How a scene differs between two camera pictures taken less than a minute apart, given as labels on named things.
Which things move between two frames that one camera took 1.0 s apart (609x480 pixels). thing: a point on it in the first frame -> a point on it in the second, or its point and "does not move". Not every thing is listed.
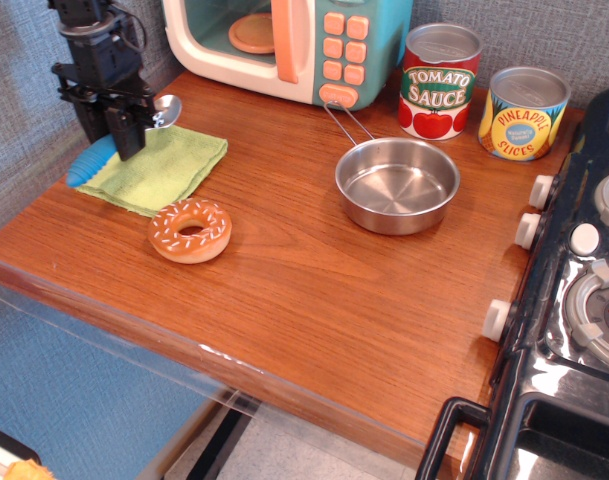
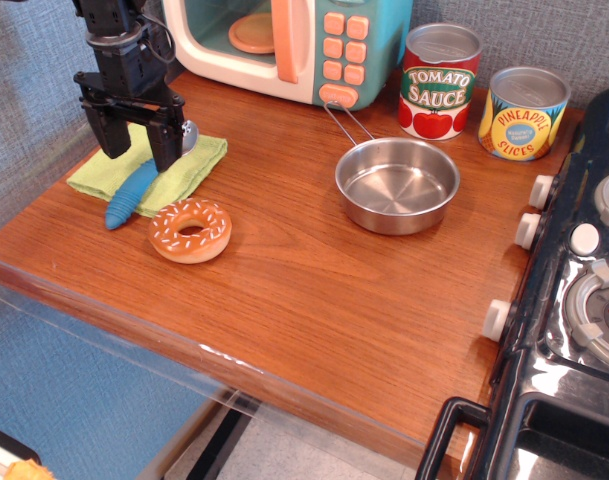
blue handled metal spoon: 166,111 -> 129,195
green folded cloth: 175,163 does not move
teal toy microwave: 341,54 does not move
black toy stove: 556,407 does not move
